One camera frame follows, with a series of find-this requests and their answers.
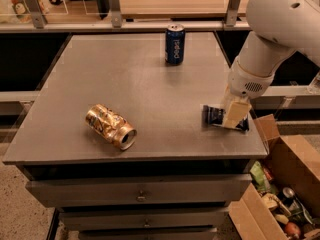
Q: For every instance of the dark blue rxbar wrapper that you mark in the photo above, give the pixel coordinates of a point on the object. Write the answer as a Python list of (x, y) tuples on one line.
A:
[(212, 116)]

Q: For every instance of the silver can in box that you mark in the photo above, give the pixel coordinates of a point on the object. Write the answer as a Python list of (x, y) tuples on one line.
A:
[(288, 195)]

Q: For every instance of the orange printed bag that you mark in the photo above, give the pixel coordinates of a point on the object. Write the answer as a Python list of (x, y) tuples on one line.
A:
[(14, 12)]

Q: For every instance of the right metal railing bracket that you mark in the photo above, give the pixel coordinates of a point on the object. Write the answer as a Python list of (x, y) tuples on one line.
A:
[(232, 12)]

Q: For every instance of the middle metal railing bracket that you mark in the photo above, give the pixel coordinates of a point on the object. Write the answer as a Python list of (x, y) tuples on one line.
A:
[(116, 16)]

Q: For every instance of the grey drawer cabinet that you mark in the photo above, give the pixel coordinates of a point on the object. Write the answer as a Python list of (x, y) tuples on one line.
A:
[(128, 74)]

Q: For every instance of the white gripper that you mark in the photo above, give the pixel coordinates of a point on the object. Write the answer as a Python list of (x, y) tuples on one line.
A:
[(247, 83)]

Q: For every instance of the metal railing bracket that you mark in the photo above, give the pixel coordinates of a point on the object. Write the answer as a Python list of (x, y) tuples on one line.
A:
[(38, 19), (116, 16), (232, 12)]

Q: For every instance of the wooden desk top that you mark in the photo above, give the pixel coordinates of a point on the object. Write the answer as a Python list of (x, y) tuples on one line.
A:
[(161, 9)]

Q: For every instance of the crushed orange gold can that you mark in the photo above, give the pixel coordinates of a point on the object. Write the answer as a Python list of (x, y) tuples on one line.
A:
[(114, 128)]

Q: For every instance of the top grey drawer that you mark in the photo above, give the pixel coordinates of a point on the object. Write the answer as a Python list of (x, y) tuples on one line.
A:
[(139, 190)]

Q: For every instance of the green snack packet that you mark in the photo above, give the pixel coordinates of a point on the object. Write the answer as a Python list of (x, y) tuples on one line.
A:
[(259, 178)]

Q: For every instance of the blue pepsi can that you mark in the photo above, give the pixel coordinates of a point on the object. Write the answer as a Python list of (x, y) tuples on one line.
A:
[(174, 44)]

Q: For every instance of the middle grey drawer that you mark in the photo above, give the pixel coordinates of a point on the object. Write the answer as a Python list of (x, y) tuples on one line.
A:
[(144, 218)]

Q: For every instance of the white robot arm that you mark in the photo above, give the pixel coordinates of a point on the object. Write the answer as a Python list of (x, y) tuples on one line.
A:
[(279, 28)]

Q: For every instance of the grey drawer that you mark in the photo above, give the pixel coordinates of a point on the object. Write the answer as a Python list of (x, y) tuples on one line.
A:
[(139, 190), (144, 218)]

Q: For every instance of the cardboard box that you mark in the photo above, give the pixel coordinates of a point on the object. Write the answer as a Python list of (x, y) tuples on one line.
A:
[(294, 162)]

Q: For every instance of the left metal railing bracket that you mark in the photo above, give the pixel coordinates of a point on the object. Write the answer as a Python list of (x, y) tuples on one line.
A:
[(38, 19)]

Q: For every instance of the red apple in box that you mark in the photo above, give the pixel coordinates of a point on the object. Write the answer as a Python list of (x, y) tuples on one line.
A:
[(292, 231)]

